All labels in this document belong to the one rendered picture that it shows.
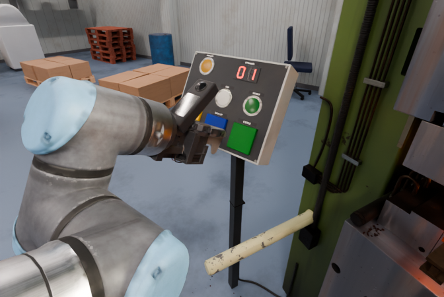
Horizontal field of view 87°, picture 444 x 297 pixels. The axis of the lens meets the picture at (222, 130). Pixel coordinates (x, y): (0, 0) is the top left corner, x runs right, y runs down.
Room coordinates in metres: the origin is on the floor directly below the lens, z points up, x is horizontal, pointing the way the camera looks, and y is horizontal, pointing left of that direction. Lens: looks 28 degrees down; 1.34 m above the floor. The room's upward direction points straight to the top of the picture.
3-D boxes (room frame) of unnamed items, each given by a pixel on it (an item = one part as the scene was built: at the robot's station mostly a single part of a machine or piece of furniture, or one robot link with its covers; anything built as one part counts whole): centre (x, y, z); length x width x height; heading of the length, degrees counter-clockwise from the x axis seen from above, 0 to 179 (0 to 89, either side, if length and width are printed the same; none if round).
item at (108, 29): (6.67, 2.96, 0.40); 1.09 x 0.75 x 0.80; 53
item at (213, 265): (0.54, -0.15, 0.62); 0.44 x 0.05 x 0.05; 118
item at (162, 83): (3.45, 1.07, 0.22); 1.27 x 0.91 x 0.44; 144
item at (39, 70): (4.47, 3.12, 0.20); 1.15 x 0.85 x 0.40; 52
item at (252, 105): (0.61, -0.08, 1.09); 0.05 x 0.03 x 0.04; 28
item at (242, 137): (0.57, -0.06, 1.01); 0.07 x 0.05 x 0.07; 53
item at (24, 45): (5.71, 4.66, 0.67); 0.69 x 0.62 x 1.35; 145
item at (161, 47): (5.65, 1.38, 0.38); 0.53 x 0.51 x 0.76; 53
